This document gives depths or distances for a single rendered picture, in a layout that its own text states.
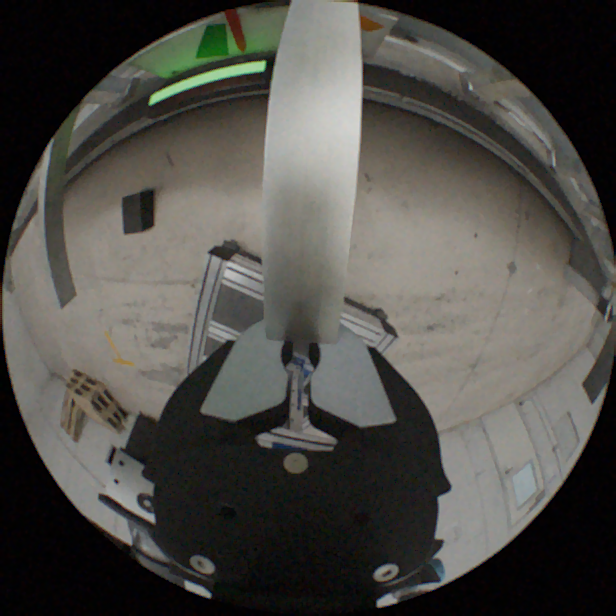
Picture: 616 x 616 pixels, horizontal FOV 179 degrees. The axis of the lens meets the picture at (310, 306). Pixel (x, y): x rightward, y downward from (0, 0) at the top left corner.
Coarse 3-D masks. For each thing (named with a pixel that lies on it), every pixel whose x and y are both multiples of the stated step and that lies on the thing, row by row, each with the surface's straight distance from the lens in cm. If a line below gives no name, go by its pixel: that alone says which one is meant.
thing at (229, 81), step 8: (256, 72) 29; (216, 80) 30; (224, 80) 29; (232, 80) 29; (240, 80) 28; (248, 80) 28; (256, 80) 28; (192, 88) 31; (200, 88) 30; (208, 88) 30; (216, 88) 29; (176, 96) 32; (184, 96) 31; (192, 96) 30; (152, 104) 35; (160, 104) 34; (168, 104) 32; (152, 112) 34
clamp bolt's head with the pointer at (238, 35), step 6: (228, 12) 24; (234, 12) 24; (228, 18) 25; (234, 18) 25; (234, 24) 25; (240, 24) 26; (234, 30) 26; (240, 30) 26; (234, 36) 27; (240, 36) 27; (240, 42) 28; (240, 48) 29
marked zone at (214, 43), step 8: (216, 24) 26; (224, 24) 26; (208, 32) 27; (216, 32) 27; (224, 32) 27; (208, 40) 28; (216, 40) 28; (224, 40) 29; (200, 48) 30; (208, 48) 30; (216, 48) 30; (224, 48) 30; (200, 56) 31; (208, 56) 31; (216, 56) 32
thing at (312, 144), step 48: (336, 0) 14; (288, 48) 10; (336, 48) 10; (288, 96) 8; (336, 96) 8; (288, 144) 7; (336, 144) 7; (288, 192) 7; (336, 192) 7; (288, 240) 7; (336, 240) 7; (288, 288) 8; (336, 288) 8; (288, 336) 9; (336, 336) 9
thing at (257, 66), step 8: (248, 64) 30; (256, 64) 29; (264, 64) 29; (216, 72) 31; (224, 72) 30; (232, 72) 30; (240, 72) 29; (248, 72) 29; (192, 80) 32; (200, 80) 31; (208, 80) 31; (168, 88) 34; (176, 88) 33; (184, 88) 32; (152, 96) 36; (160, 96) 35
